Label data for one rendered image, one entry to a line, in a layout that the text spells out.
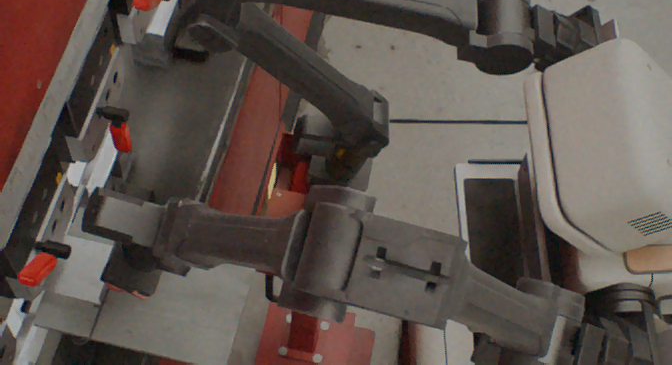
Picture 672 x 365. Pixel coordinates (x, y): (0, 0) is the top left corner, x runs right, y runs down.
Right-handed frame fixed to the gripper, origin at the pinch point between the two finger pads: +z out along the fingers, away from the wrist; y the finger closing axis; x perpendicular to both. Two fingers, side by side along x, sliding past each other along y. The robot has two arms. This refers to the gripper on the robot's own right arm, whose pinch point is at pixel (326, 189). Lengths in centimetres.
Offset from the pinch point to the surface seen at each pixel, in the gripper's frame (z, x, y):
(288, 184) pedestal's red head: 3.8, -0.8, 6.0
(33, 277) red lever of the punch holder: -43, 45, 38
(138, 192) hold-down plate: -10.9, 16.2, 30.2
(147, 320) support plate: -22, 39, 24
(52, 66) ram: -53, 24, 43
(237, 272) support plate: -24.7, 30.0, 14.1
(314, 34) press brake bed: 70, -82, -1
